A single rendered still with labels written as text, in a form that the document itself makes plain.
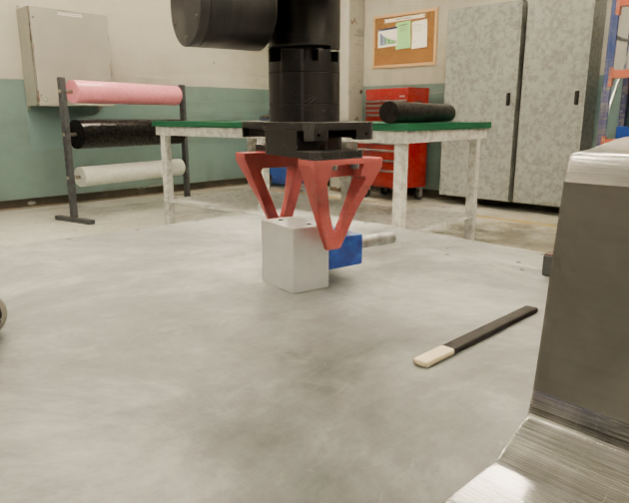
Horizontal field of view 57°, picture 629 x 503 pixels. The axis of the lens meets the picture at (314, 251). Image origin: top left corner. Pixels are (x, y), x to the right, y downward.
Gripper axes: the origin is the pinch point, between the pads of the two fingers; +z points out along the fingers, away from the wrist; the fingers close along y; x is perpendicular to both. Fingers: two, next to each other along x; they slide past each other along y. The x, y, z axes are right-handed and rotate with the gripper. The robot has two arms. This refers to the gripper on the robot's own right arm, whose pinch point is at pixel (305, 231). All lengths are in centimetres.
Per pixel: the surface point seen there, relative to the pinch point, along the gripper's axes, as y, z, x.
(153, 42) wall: -651, -89, 232
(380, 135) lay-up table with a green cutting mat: -213, 3, 199
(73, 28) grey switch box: -600, -91, 131
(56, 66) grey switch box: -595, -54, 110
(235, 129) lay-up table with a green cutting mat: -332, 2, 168
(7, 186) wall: -618, 64, 57
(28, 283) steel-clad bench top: -13.2, 4.5, -19.8
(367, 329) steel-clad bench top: 12.0, 4.4, -3.1
